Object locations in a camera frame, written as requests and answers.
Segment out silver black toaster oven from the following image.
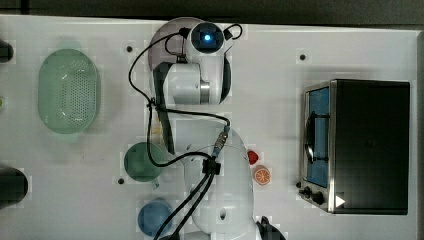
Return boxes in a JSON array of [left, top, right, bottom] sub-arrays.
[[296, 79, 411, 215]]

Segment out toy orange slice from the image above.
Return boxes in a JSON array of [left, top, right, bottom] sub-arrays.
[[253, 165, 271, 186]]

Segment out green perforated colander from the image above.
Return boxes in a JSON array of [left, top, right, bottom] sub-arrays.
[[37, 39, 101, 143]]

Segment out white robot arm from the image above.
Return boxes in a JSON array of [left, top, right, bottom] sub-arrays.
[[150, 20, 286, 240]]

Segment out black cylinder post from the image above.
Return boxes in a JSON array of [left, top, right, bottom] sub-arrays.
[[0, 165, 29, 209], [0, 40, 14, 63]]

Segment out grey round plate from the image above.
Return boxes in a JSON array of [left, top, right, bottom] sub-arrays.
[[147, 17, 202, 70]]

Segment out black cylinder post far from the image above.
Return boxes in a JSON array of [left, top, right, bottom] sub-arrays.
[[0, 40, 14, 63]]

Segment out blue cup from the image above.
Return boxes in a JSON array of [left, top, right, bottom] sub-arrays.
[[137, 198, 172, 237]]

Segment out black cylinder post near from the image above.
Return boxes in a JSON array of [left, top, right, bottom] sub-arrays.
[[0, 165, 29, 209]]

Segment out small red toy strawberry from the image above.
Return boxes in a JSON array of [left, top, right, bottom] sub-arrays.
[[247, 150, 259, 165]]

